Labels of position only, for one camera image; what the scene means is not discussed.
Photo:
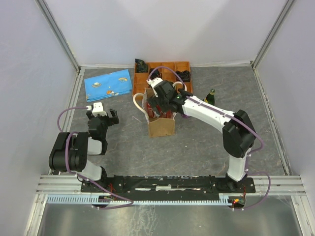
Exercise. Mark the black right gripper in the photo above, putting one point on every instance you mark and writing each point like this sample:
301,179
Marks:
154,102

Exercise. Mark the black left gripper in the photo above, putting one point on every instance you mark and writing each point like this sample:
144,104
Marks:
111,120

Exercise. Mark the green glass bottle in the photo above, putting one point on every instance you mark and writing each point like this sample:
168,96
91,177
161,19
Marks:
210,97

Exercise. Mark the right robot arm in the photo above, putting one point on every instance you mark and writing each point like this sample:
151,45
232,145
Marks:
236,128

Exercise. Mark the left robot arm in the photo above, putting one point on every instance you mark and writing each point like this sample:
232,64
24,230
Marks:
71,153

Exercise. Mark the blue space-print cloth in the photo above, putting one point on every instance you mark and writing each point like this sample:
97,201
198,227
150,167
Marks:
107,85

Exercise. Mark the wooden compartment tray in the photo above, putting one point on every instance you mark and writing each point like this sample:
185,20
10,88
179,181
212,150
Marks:
140,78

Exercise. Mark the dark packet in tray corner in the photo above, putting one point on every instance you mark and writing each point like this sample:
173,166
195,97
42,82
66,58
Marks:
140,66

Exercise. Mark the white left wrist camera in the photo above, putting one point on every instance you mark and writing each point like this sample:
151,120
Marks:
97,109

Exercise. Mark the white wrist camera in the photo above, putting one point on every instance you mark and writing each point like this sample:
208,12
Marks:
97,109
154,84

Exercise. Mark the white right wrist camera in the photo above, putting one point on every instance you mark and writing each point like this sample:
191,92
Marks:
154,84

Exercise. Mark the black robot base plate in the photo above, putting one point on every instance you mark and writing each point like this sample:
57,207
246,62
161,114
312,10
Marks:
165,188

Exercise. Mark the aluminium frame rail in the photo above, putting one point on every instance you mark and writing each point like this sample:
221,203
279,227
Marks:
58,184

